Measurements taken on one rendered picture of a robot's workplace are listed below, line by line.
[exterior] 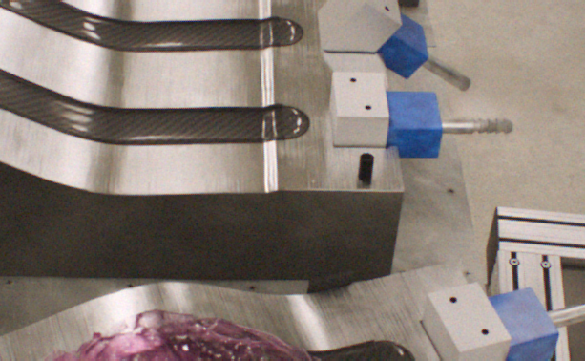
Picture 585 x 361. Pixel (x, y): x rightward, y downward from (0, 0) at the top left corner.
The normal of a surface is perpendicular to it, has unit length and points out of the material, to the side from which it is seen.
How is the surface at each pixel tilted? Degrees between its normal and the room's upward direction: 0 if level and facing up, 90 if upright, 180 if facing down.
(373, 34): 90
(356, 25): 90
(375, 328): 0
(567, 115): 0
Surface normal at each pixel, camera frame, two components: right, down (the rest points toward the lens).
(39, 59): 0.52, -0.64
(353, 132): 0.04, 0.68
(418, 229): 0.05, -0.73
